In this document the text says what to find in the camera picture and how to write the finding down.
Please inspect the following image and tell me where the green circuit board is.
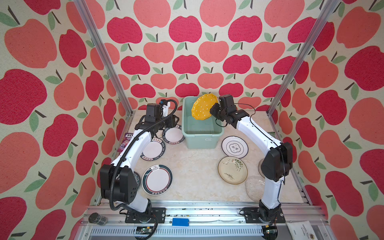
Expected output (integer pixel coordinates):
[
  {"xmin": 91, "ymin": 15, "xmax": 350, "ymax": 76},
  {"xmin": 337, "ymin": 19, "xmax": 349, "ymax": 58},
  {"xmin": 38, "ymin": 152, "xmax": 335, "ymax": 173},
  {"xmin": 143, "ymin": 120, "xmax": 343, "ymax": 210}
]
[{"xmin": 135, "ymin": 226, "xmax": 153, "ymax": 235}]

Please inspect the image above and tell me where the white paper sheet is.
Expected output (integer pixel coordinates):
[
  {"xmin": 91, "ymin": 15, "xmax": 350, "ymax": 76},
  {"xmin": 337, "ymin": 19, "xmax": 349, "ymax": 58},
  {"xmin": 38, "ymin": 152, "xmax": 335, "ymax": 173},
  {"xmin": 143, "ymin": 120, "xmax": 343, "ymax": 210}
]
[{"xmin": 287, "ymin": 221, "xmax": 318, "ymax": 240}]

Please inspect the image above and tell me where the yellow dotted scalloped plate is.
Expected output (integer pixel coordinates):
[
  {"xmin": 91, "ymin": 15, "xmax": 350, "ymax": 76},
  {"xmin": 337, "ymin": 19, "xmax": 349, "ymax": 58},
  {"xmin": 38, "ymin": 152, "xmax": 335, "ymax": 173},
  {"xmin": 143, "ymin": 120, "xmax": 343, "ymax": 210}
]
[{"xmin": 191, "ymin": 94, "xmax": 219, "ymax": 121}]

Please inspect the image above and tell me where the purple Fox's candy bag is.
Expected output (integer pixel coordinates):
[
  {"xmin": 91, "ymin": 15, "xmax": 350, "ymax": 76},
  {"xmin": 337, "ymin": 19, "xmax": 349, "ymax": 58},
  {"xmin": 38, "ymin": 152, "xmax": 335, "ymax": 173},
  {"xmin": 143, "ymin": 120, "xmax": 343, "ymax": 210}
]
[{"xmin": 117, "ymin": 133, "xmax": 134, "ymax": 153}]

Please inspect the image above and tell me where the left aluminium frame post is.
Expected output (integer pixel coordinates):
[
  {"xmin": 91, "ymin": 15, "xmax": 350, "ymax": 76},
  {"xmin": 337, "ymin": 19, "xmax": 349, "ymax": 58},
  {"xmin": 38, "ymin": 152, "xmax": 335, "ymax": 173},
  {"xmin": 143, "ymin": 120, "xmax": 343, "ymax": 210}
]
[{"xmin": 74, "ymin": 1, "xmax": 133, "ymax": 117}]

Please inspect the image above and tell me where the large green rimmed white plate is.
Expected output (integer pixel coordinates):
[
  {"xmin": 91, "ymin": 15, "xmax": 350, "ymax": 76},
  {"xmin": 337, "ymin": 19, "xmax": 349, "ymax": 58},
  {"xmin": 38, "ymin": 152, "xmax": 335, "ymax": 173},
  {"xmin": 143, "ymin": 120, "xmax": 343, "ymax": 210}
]
[{"xmin": 142, "ymin": 165, "xmax": 173, "ymax": 196}]

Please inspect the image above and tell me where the aluminium front rail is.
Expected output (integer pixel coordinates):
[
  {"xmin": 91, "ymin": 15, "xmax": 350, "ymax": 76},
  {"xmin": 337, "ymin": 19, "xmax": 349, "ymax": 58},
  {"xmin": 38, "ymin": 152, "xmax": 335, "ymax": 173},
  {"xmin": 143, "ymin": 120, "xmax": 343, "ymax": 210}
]
[{"xmin": 72, "ymin": 201, "xmax": 336, "ymax": 240}]

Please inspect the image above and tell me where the mint green plastic bin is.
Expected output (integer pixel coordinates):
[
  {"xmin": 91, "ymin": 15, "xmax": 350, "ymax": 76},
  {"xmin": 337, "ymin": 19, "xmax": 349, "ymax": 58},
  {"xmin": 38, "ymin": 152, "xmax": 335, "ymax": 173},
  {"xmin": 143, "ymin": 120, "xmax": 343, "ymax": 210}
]
[{"xmin": 182, "ymin": 96, "xmax": 224, "ymax": 149}]

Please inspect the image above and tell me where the aluminium frame post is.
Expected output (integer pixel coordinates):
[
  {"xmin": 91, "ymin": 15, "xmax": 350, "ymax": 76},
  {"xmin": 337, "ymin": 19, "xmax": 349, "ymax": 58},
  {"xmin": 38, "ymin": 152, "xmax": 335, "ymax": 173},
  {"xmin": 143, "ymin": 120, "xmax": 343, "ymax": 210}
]
[
  {"xmin": 267, "ymin": 0, "xmax": 341, "ymax": 119},
  {"xmin": 74, "ymin": 1, "xmax": 133, "ymax": 117}
]

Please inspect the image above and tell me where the right aluminium frame post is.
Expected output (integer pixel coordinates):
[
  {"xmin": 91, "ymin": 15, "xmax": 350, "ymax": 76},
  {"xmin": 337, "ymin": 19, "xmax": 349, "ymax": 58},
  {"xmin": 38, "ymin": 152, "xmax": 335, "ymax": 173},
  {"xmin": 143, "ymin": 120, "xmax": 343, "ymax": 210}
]
[{"xmin": 267, "ymin": 0, "xmax": 341, "ymax": 119}]

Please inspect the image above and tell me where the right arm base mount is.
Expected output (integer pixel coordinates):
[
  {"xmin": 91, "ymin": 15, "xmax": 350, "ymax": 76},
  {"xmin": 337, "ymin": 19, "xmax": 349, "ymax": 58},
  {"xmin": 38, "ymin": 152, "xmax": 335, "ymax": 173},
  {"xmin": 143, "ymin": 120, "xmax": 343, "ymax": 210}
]
[{"xmin": 239, "ymin": 206, "xmax": 286, "ymax": 224}]

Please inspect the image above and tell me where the clear textured glass plate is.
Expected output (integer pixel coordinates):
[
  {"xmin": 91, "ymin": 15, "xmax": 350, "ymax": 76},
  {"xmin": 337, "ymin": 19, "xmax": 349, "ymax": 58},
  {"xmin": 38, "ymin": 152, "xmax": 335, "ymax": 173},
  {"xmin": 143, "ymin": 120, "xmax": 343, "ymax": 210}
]
[{"xmin": 246, "ymin": 176, "xmax": 265, "ymax": 202}]

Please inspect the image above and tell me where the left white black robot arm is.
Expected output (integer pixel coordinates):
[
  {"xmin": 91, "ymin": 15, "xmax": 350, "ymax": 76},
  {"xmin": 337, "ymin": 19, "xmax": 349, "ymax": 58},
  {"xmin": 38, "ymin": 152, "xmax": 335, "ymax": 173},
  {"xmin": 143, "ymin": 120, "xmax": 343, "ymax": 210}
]
[{"xmin": 100, "ymin": 99, "xmax": 179, "ymax": 215}]

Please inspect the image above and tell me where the white plate black flower outline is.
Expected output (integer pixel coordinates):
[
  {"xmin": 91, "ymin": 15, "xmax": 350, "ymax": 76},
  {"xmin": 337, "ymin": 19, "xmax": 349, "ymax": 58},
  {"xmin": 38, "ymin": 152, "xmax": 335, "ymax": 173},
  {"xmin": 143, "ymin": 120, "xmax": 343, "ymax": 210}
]
[{"xmin": 222, "ymin": 136, "xmax": 249, "ymax": 159}]

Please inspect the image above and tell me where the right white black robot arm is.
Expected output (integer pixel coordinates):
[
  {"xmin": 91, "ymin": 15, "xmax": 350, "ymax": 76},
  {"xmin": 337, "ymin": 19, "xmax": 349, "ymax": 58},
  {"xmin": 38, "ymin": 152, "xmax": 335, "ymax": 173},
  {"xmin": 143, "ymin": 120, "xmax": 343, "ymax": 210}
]
[{"xmin": 210, "ymin": 95, "xmax": 293, "ymax": 223}]

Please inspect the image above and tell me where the blue rectangular box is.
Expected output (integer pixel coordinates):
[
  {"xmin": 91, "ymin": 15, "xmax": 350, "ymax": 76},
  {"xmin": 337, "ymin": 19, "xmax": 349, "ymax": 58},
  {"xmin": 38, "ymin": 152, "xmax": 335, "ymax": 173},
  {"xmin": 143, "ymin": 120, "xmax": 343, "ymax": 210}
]
[{"xmin": 172, "ymin": 218, "xmax": 190, "ymax": 228}]

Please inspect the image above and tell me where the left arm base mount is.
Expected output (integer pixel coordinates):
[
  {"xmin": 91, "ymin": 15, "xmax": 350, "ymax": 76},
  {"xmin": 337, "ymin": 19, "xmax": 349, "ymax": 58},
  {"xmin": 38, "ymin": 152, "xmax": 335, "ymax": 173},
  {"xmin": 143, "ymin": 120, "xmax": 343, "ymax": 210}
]
[{"xmin": 125, "ymin": 208, "xmax": 167, "ymax": 224}]

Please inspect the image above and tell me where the cream plate with bamboo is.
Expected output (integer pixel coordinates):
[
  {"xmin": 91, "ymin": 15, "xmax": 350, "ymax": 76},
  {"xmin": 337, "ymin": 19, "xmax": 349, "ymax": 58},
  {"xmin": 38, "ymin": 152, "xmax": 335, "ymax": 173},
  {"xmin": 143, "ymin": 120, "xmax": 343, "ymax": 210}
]
[{"xmin": 218, "ymin": 156, "xmax": 248, "ymax": 185}]

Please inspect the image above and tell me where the small teal patterned plate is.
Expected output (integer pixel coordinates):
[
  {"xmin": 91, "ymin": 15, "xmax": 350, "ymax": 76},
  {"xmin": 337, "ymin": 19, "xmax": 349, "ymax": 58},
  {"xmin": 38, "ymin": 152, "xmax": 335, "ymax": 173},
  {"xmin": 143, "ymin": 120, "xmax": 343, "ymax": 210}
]
[{"xmin": 134, "ymin": 172, "xmax": 141, "ymax": 188}]

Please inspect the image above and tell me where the smoky brown glass plate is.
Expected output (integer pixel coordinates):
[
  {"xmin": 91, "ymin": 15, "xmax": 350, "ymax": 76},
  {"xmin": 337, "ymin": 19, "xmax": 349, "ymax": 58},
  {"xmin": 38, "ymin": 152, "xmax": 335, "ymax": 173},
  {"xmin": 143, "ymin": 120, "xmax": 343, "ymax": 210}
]
[{"xmin": 258, "ymin": 159, "xmax": 265, "ymax": 178}]

